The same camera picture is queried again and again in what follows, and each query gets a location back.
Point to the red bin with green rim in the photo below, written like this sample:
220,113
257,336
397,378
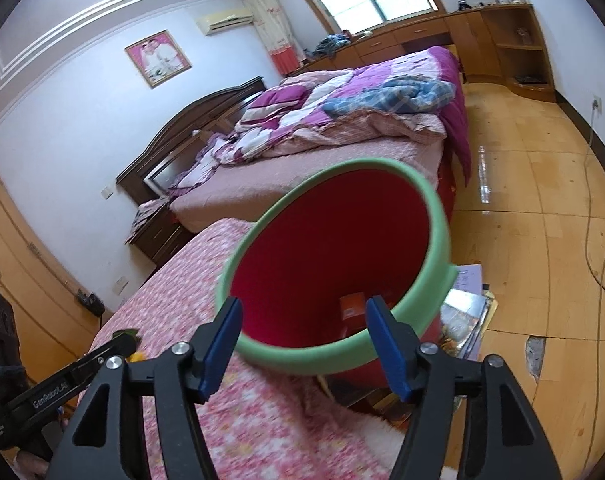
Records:
332,240

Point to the light wooden wardrobe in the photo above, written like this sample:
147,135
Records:
32,240

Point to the purple and pink patchwork quilt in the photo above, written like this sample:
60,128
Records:
302,110

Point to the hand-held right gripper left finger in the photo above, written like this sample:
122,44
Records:
222,350

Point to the blue plaid cloth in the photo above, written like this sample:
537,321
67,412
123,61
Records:
402,92

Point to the person's left forearm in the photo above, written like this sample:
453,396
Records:
2,377

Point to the orange box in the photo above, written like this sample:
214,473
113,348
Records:
352,310

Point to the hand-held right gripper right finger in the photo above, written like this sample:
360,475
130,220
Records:
390,355

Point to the small black item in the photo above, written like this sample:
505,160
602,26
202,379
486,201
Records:
465,5

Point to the framed wall photo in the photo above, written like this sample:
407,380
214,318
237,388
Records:
157,59

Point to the stack of magazines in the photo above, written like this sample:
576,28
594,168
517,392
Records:
462,310

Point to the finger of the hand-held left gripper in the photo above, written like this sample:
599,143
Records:
107,350

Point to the white fluffy rug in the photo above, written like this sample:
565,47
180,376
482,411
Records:
382,440

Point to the wooden corner shelf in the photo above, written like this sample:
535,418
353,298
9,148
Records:
502,25

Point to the wall air conditioner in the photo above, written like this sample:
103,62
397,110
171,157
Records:
226,21

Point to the green snack packet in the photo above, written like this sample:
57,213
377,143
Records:
127,334

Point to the floral curtain with red hem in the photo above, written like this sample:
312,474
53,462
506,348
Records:
272,25

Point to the pink patterned cloth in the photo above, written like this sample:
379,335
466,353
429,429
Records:
147,215

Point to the black hanging bag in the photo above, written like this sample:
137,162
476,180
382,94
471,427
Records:
90,303

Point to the bed mattress with pink sheet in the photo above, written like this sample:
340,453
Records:
292,180

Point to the dark wooden headboard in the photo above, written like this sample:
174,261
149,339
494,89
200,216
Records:
192,115

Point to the long wooden desk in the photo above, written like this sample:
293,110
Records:
412,32

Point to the dark wooden nightstand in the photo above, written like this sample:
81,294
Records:
162,240

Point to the pile of blue clothes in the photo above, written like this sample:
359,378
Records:
332,45

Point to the pink floral blanket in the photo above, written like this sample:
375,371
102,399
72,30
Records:
262,410

